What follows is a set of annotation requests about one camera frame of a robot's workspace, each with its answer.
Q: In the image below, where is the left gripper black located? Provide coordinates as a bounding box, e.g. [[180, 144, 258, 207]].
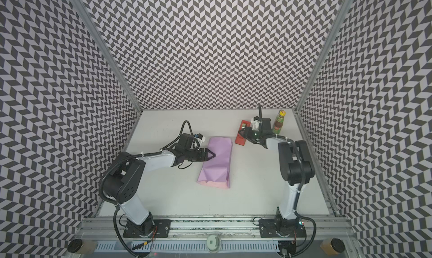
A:
[[185, 149, 217, 164]]

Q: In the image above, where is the pink wrapping paper sheet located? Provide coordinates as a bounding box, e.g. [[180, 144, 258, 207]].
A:
[[197, 137, 232, 189]]

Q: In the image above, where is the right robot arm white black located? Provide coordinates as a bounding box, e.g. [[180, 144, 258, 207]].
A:
[[238, 116, 315, 237]]

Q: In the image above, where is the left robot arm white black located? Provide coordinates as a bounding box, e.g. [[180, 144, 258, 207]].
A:
[[99, 134, 216, 237]]

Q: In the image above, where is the red tape dispenser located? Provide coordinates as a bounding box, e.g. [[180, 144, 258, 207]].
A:
[[235, 120, 251, 146]]

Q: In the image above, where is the green sauce bottle yellow cap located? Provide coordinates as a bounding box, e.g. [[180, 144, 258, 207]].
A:
[[272, 110, 286, 135]]

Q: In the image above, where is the round white button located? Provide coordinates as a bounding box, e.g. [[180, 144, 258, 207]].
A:
[[206, 234, 222, 253]]

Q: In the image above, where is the right corner jar black lid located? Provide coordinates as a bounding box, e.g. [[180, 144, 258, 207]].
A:
[[320, 238, 346, 256]]

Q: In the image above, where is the corner jar black lid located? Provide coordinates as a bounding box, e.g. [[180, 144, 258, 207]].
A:
[[320, 238, 346, 256], [67, 239, 97, 255]]

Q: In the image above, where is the left corner jar black lid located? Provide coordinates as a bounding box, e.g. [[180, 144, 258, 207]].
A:
[[67, 239, 97, 255]]

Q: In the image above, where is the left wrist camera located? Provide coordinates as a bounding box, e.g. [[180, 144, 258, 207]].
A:
[[193, 133, 206, 147]]

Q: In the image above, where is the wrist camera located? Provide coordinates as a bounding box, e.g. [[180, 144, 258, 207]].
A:
[[250, 120, 261, 132], [193, 133, 206, 147]]

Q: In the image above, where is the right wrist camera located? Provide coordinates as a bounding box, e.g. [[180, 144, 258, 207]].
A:
[[250, 120, 261, 132]]

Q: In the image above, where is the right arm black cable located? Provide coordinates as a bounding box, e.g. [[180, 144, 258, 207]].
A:
[[279, 216, 317, 258]]

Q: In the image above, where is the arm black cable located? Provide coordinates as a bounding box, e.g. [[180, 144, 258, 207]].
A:
[[112, 207, 140, 258], [279, 216, 317, 258]]

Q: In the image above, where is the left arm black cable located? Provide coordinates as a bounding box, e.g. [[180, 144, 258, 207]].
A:
[[112, 207, 140, 258]]

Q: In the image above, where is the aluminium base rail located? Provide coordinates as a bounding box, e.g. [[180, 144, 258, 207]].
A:
[[75, 216, 355, 242]]

